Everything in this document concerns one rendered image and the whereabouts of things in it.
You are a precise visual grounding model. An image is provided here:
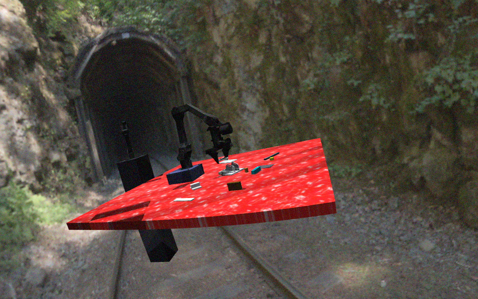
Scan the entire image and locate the teal rectangular block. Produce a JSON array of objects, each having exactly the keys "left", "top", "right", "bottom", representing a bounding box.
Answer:
[{"left": 251, "top": 167, "right": 261, "bottom": 175}]

